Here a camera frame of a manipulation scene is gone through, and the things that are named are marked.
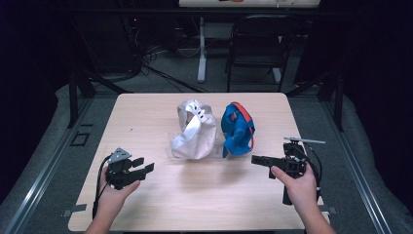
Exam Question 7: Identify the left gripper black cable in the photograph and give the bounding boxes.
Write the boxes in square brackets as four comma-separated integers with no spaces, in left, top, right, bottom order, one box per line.
[92,154,113,220]

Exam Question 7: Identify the short white desk foot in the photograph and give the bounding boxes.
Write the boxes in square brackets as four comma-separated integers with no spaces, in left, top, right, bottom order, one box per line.
[271,66,282,85]

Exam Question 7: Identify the black folding chair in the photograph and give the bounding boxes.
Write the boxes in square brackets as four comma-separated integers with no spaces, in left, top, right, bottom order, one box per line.
[225,14,302,94]

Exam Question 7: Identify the blue cap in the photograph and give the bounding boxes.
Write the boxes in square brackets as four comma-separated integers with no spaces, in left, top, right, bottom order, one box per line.
[220,100,257,159]

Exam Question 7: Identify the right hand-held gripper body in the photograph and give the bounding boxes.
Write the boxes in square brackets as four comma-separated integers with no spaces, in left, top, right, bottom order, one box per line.
[282,136,326,207]

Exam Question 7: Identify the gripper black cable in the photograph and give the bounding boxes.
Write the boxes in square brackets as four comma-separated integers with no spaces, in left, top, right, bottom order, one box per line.
[302,141,325,200]
[92,154,113,220]

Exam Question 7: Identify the black frame post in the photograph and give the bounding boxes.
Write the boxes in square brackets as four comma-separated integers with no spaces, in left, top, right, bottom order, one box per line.
[67,68,80,130]
[333,72,345,133]

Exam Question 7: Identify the white desk leg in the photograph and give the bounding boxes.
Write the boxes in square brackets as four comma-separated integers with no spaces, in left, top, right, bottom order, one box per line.
[197,16,208,84]

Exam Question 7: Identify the metal floor rail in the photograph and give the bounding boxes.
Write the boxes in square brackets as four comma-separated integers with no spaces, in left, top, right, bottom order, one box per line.
[319,97,394,234]
[2,97,95,234]

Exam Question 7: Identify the black floor cable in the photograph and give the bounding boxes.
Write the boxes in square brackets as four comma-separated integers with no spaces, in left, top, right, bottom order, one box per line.
[141,63,209,94]

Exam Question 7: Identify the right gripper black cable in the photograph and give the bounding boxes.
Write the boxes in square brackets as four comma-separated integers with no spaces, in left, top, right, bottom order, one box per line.
[302,141,325,200]

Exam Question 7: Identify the person's right hand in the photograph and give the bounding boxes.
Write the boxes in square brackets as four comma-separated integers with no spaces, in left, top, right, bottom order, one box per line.
[270,165,321,213]

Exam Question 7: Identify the white cap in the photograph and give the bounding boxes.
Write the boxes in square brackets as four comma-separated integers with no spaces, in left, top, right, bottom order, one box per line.
[169,98,218,161]

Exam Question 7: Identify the dark equipment cabinet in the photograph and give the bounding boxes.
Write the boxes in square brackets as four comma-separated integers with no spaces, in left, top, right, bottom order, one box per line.
[77,13,142,74]

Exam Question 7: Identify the person's left hand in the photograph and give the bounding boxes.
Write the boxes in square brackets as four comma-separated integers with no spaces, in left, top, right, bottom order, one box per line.
[94,168,142,218]

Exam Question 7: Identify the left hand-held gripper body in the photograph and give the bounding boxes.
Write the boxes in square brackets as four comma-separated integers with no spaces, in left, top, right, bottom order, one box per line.
[104,147,144,191]

